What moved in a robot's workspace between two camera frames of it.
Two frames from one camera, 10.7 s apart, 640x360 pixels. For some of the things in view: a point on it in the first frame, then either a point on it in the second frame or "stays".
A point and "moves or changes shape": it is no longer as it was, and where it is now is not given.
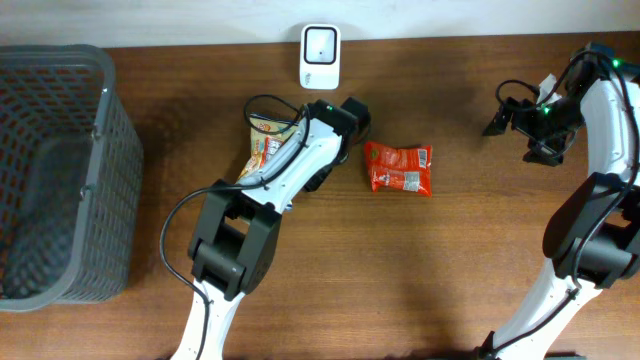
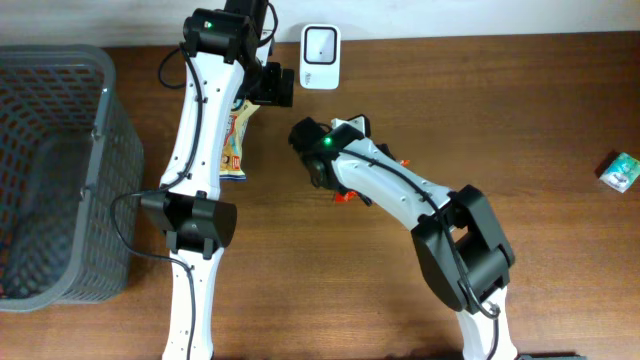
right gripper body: [548, 127] → [329, 180]
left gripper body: [318, 179] → [267, 86]
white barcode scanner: [320, 56] stays
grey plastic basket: [71, 177] stays
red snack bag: [406, 168] moves or changes shape
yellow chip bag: [264, 145] → [232, 165]
